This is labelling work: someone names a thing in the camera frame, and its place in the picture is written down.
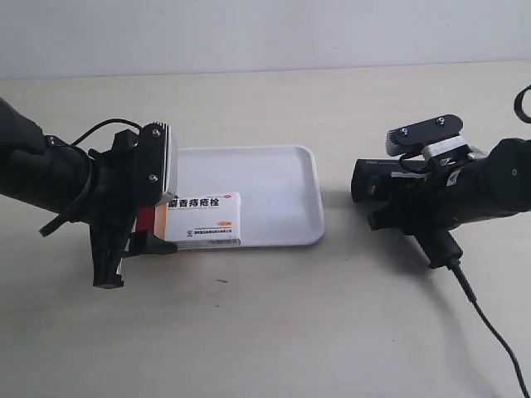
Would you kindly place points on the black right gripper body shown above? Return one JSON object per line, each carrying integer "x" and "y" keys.
{"x": 439, "y": 168}

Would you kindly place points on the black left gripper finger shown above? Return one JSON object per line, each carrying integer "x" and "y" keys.
{"x": 107, "y": 249}
{"x": 147, "y": 243}

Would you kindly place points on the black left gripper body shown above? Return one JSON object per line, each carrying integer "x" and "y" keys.
{"x": 111, "y": 206}

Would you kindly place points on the black handheld barcode scanner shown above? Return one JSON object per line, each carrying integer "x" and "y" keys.
{"x": 431, "y": 236}

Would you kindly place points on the white red medicine box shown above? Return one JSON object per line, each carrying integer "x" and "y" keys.
{"x": 206, "y": 221}

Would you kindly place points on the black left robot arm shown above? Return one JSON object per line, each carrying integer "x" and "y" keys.
{"x": 46, "y": 172}

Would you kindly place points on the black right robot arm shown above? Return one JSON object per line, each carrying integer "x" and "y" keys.
{"x": 497, "y": 186}

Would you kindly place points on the white plastic tray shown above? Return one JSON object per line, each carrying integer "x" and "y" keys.
{"x": 280, "y": 196}

